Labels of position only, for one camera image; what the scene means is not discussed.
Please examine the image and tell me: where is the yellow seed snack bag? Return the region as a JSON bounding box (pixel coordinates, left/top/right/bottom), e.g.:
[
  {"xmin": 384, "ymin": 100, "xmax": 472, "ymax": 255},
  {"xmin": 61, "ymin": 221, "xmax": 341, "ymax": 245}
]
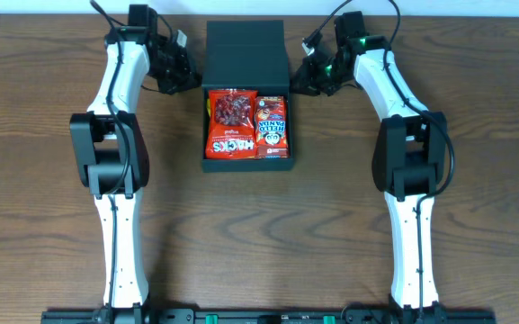
[{"xmin": 206, "ymin": 99, "xmax": 211, "ymax": 117}]

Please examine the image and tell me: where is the red Hello Panda box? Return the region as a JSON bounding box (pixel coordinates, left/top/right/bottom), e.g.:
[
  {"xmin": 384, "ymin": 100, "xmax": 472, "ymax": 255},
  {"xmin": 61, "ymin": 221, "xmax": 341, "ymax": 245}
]
[{"xmin": 254, "ymin": 96, "xmax": 290, "ymax": 159}]

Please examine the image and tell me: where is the black gift box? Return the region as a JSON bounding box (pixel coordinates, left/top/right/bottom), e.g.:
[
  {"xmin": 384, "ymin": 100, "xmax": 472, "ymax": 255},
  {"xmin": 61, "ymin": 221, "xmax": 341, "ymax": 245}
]
[{"xmin": 201, "ymin": 20, "xmax": 295, "ymax": 173}]

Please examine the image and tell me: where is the red dried cranberry bag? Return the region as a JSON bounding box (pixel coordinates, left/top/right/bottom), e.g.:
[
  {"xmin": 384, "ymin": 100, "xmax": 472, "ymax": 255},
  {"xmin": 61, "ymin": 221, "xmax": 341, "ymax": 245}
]
[{"xmin": 205, "ymin": 89, "xmax": 257, "ymax": 160}]

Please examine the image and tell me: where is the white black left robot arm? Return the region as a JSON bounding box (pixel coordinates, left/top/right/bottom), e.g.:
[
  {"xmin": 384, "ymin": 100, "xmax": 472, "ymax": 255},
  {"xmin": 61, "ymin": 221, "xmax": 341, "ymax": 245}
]
[{"xmin": 69, "ymin": 2, "xmax": 201, "ymax": 323}]

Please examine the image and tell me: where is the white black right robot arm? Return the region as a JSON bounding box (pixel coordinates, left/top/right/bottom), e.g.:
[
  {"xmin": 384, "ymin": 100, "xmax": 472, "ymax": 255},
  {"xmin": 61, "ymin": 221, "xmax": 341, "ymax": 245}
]
[{"xmin": 291, "ymin": 11, "xmax": 454, "ymax": 323}]

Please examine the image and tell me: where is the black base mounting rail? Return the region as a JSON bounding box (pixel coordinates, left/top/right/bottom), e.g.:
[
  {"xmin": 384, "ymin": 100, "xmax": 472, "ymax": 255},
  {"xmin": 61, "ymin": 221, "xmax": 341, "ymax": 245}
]
[{"xmin": 40, "ymin": 307, "xmax": 497, "ymax": 324}]

